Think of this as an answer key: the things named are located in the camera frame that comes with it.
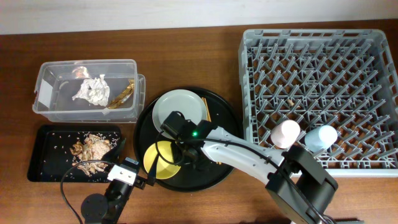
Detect clear plastic bin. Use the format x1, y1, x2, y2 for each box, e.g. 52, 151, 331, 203
32, 59, 146, 123

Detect brown gold snack wrapper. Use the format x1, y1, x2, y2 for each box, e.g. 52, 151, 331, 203
108, 79, 135, 109

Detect round black tray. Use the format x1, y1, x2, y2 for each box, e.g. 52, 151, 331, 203
133, 87, 244, 192

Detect black rectangular tray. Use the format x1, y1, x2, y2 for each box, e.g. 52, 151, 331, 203
27, 125, 122, 183

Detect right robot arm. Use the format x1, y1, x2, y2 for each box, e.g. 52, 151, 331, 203
175, 121, 338, 223

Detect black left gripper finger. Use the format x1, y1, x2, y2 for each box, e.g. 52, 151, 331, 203
101, 139, 126, 162
147, 153, 159, 186

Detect grey plate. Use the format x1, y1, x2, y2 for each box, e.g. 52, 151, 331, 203
152, 90, 207, 132

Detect food scraps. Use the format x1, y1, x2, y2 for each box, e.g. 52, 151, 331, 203
40, 130, 121, 183

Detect grey dishwasher rack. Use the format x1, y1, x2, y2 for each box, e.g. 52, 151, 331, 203
238, 29, 397, 177

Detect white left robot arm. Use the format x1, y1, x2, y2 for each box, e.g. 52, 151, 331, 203
81, 157, 157, 224

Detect white tissue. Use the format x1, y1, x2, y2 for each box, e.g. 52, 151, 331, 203
72, 74, 110, 107

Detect yellow bowl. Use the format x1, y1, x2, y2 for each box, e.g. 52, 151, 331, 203
143, 141, 181, 180

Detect blue plastic cup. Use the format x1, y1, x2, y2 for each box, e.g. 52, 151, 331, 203
304, 125, 338, 152

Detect pink plastic cup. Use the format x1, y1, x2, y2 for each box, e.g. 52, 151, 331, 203
271, 119, 301, 149

